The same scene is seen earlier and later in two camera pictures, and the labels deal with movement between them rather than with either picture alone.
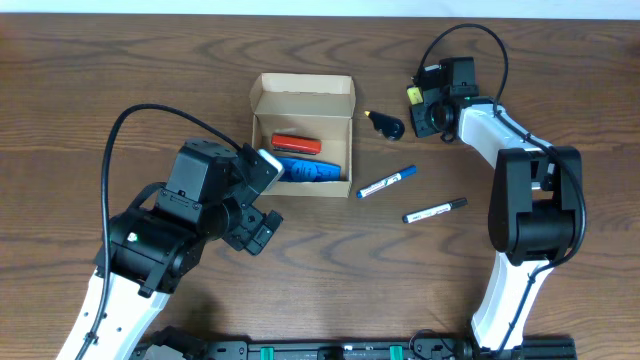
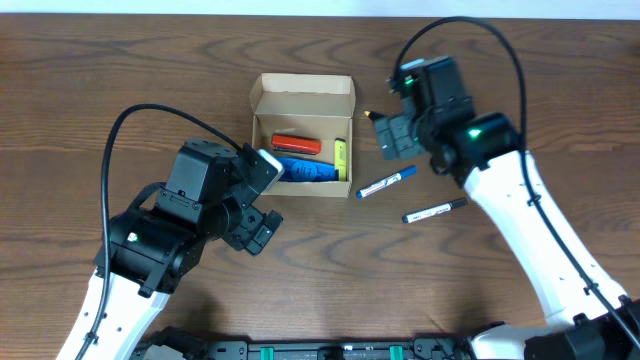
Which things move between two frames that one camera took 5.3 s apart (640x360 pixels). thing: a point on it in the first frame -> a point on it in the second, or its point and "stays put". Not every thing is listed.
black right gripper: x=427 y=118 -> x=395 y=136
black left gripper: x=257 y=230 stays put
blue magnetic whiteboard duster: x=308 y=170 stays put
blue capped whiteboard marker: x=400 y=174 stays put
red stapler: x=296 y=144 stays put
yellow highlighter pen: x=414 y=94 -> x=340 y=158
